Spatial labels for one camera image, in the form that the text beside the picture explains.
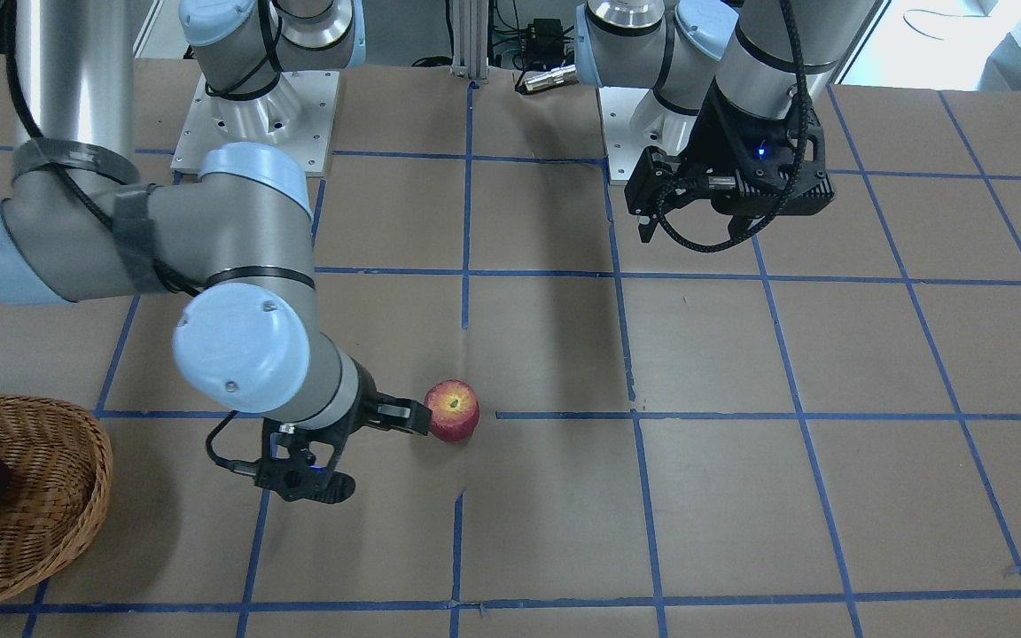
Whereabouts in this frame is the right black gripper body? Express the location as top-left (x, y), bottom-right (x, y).
top-left (253, 363), bottom-right (394, 478)

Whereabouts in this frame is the brown paper table mat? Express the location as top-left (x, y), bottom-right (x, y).
top-left (0, 59), bottom-right (1021, 637)

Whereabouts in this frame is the wicker basket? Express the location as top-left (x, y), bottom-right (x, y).
top-left (0, 394), bottom-right (113, 602)

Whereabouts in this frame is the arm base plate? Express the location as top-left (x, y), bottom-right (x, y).
top-left (171, 70), bottom-right (341, 177)
top-left (598, 86), bottom-right (697, 186)

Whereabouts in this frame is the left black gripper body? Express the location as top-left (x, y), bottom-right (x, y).
top-left (675, 85), bottom-right (836, 218)

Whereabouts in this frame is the aluminium frame post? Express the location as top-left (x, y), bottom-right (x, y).
top-left (448, 1), bottom-right (493, 85)

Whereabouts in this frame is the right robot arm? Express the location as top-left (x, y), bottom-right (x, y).
top-left (0, 1), bottom-right (431, 504)

